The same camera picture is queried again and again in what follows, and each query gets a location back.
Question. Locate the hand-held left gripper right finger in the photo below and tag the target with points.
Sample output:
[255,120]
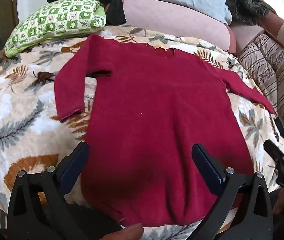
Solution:
[207,165]

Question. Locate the striped beige quilt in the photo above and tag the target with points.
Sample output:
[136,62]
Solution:
[277,75]

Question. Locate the black garment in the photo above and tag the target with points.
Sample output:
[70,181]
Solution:
[114,10]

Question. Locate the pink brown sofa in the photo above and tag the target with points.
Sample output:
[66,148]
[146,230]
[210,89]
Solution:
[247,32]

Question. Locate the person's left hand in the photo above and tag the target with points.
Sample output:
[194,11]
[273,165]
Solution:
[127,233]

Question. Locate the leaf print fleece blanket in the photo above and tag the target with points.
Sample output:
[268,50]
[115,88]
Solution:
[19,120]

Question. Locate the green patterned pillow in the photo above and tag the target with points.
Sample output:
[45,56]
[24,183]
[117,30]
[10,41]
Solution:
[57,22]

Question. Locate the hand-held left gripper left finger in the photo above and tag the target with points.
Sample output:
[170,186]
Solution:
[75,160]

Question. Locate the pink bolster cushion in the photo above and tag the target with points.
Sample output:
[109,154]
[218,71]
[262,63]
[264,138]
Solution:
[177,22]

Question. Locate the dark red sweater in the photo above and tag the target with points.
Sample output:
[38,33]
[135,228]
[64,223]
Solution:
[152,105]

